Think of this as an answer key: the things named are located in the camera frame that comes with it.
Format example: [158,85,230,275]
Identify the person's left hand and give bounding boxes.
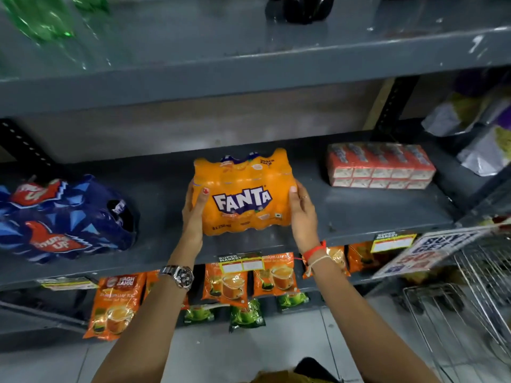
[172,182,211,256]

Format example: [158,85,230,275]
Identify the person's right hand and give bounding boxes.
[288,180,322,256]

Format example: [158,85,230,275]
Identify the orange soda bottle pack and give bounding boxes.
[192,148,298,236]

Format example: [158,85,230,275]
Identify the person's left forearm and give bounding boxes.
[92,251,200,383]

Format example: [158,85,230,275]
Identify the person's right forearm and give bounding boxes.
[305,251,440,383]

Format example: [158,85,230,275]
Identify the red wrist thread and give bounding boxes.
[302,241,327,264]

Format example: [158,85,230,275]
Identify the white wrist thread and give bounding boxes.
[305,255,332,276]

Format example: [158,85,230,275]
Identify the yellow shelf price label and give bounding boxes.
[219,253,265,274]
[37,276,98,292]
[370,232,417,253]

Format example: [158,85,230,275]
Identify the silver wristwatch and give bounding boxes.
[159,265,195,291]

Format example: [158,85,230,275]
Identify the shrink-wrapped pack of red boxes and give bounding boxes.
[326,142,437,190]

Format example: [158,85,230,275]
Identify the green tea packet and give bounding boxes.
[229,299,266,332]
[277,292,310,311]
[184,305,216,325]

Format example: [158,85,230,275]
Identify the blue soda bottle pack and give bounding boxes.
[0,174,138,264]

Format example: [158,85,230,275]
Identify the row of orange tea packets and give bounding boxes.
[83,242,400,341]

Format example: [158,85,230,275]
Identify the grey metal shelf rack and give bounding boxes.
[0,0,511,335]

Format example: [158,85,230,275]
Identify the white promotion sign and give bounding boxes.
[372,225,493,280]

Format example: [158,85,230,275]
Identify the mustard yellow garment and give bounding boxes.
[249,369,340,383]

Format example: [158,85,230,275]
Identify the white and purple bag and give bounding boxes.
[457,123,511,177]
[421,88,511,138]

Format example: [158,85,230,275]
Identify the black plastic bottle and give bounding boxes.
[265,0,336,25]

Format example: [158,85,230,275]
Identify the green plastic bottle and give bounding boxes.
[70,0,110,14]
[0,0,76,42]

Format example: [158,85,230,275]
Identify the wire shopping cart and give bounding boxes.
[393,231,511,383]

